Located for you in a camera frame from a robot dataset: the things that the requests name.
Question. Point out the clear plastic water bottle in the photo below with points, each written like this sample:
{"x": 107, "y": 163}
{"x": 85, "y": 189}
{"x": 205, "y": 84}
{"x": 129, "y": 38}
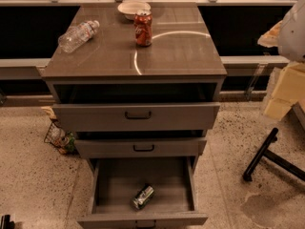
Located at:
{"x": 76, "y": 36}

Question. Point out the wire basket with items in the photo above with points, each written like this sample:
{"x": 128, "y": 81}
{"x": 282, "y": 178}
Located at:
{"x": 62, "y": 141}

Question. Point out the top grey drawer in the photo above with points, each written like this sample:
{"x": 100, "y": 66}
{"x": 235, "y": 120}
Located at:
{"x": 136, "y": 117}

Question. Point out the green soda can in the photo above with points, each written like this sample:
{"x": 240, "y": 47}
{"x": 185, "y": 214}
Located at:
{"x": 143, "y": 197}

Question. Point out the bottom grey drawer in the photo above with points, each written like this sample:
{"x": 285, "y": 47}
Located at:
{"x": 117, "y": 180}

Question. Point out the white bowl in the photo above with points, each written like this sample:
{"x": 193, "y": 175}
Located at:
{"x": 130, "y": 8}

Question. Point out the grey drawer cabinet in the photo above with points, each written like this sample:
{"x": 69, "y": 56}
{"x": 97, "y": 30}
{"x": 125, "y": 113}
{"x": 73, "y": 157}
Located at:
{"x": 180, "y": 66}

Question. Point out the wooden table corner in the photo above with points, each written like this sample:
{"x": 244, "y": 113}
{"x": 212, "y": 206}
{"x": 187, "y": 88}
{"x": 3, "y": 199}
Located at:
{"x": 299, "y": 109}

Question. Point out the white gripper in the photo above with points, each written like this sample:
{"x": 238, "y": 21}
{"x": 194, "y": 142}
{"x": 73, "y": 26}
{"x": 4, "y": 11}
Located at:
{"x": 293, "y": 35}

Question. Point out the middle grey drawer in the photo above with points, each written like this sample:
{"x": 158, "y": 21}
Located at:
{"x": 141, "y": 147}

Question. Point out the red soda can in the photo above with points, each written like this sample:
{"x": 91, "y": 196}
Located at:
{"x": 143, "y": 28}

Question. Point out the grey drawer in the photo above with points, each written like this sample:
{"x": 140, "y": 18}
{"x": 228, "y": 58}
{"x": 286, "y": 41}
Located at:
{"x": 136, "y": 117}
{"x": 141, "y": 147}
{"x": 117, "y": 180}

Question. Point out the black object bottom left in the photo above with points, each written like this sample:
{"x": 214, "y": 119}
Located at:
{"x": 6, "y": 223}

